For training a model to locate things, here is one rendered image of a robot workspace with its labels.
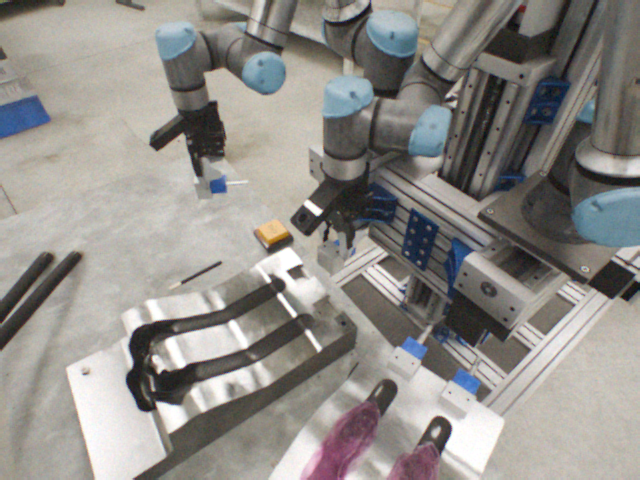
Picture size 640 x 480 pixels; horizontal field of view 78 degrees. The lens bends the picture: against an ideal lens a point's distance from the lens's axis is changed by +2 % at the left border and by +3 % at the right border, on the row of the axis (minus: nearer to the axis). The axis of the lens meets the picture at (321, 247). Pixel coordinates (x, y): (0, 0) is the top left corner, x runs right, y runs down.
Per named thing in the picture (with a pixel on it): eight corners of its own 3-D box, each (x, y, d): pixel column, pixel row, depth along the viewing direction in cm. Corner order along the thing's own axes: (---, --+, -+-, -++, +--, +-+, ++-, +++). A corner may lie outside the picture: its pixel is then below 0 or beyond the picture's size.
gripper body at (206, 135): (225, 159, 92) (215, 111, 83) (188, 161, 91) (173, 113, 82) (227, 141, 97) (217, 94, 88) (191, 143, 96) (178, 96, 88)
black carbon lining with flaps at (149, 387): (280, 280, 88) (277, 252, 81) (321, 332, 79) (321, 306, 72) (122, 363, 75) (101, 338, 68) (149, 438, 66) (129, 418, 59)
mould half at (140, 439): (291, 270, 99) (288, 233, 89) (354, 348, 84) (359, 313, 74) (80, 381, 80) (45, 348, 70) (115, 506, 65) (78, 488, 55)
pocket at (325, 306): (329, 303, 86) (329, 293, 83) (343, 320, 83) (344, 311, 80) (312, 313, 84) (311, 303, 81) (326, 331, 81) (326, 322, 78)
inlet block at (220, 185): (249, 184, 106) (247, 168, 102) (249, 196, 103) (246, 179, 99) (200, 187, 105) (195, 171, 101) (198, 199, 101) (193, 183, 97)
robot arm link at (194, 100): (166, 93, 79) (172, 75, 85) (172, 114, 83) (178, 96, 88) (204, 92, 80) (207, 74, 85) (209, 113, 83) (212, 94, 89)
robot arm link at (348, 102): (372, 100, 55) (314, 91, 56) (365, 166, 63) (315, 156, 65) (384, 76, 60) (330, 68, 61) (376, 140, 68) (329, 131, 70)
